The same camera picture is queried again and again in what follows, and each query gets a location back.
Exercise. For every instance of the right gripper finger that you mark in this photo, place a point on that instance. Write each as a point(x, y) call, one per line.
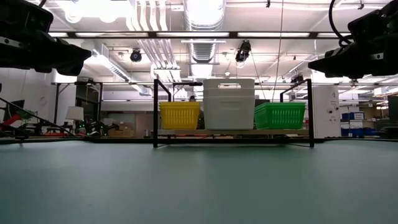
point(339, 54)
point(332, 68)

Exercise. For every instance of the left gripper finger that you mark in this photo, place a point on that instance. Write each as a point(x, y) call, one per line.
point(68, 49)
point(71, 60)

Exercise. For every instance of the green plastic mesh basket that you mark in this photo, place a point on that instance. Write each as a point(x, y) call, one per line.
point(280, 108)
point(280, 119)
point(280, 104)

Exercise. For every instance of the white cabinet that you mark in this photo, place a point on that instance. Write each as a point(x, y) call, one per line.
point(326, 112)

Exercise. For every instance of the blue storage box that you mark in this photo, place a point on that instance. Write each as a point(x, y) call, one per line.
point(353, 116)
point(357, 132)

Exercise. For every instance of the white table lamp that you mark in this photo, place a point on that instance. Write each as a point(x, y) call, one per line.
point(74, 113)

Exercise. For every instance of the black ceiling spotlight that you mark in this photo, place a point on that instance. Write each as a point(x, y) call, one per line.
point(136, 55)
point(243, 51)

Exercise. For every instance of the black diagonal strut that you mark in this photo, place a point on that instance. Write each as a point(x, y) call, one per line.
point(37, 117)

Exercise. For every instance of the background robot with green lights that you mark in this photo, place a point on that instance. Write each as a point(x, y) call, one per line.
point(96, 128)

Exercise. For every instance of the black monitor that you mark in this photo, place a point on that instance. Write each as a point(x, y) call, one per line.
point(262, 102)

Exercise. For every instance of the red background object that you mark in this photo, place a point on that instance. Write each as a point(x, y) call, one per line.
point(11, 120)

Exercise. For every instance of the cardboard box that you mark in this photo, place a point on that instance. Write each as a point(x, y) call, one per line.
point(122, 132)

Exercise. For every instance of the overhead rig light bar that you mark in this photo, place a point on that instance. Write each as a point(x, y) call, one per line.
point(192, 34)

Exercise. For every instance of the person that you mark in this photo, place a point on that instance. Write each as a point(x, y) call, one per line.
point(192, 98)

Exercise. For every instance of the green table mat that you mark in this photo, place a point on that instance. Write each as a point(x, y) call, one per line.
point(199, 186)

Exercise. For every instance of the black metal table frame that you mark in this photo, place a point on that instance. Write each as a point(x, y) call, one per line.
point(109, 140)

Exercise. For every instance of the wooden shelf with black frame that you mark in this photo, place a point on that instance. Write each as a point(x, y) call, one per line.
point(233, 132)

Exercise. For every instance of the silver ceiling air duct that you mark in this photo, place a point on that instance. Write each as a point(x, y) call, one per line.
point(203, 31)

